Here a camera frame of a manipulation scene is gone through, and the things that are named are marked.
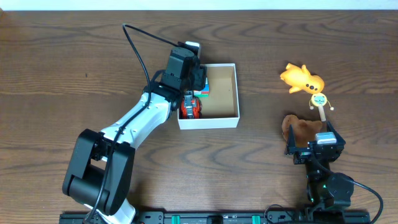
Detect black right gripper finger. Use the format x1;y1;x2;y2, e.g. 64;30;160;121
285;125;296;150
326;121;345;144

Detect multicoloured puzzle cube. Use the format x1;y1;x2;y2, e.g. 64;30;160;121
193;78;210;98

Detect red toy truck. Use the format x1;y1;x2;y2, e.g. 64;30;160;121
180;91;201;119

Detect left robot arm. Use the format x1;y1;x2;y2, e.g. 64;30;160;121
62;42;206;223

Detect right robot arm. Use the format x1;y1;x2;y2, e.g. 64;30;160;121
285;121;354;223

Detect brown plush toy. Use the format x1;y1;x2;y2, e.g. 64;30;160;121
282;114;323;147

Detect wooden cat rattle drum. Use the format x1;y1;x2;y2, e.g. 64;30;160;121
308;93;334;122

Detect white cardboard box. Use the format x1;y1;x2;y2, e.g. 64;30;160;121
177;63;240;129

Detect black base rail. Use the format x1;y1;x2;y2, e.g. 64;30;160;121
58;210;371;224

